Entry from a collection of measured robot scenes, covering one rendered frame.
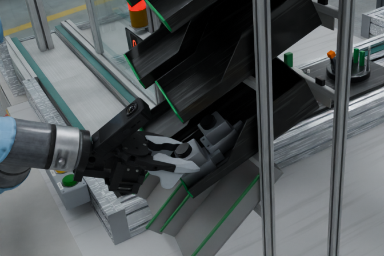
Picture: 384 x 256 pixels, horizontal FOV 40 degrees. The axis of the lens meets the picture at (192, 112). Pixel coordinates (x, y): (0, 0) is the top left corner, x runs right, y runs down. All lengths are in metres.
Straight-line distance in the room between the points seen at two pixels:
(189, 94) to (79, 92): 1.10
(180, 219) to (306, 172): 0.51
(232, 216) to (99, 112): 0.91
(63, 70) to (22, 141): 1.34
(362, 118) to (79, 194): 0.87
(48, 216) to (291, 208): 0.66
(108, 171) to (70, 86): 1.14
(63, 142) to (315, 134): 0.89
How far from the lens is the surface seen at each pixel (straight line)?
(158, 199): 1.23
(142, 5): 1.48
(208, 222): 1.09
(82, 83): 2.02
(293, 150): 1.53
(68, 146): 0.86
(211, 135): 0.94
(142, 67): 1.04
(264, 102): 0.85
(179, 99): 0.91
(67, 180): 1.43
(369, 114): 1.69
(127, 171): 0.90
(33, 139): 0.85
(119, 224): 1.33
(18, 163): 0.87
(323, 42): 2.30
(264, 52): 0.81
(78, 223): 1.46
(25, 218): 1.53
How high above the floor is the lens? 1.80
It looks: 31 degrees down
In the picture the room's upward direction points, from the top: 7 degrees counter-clockwise
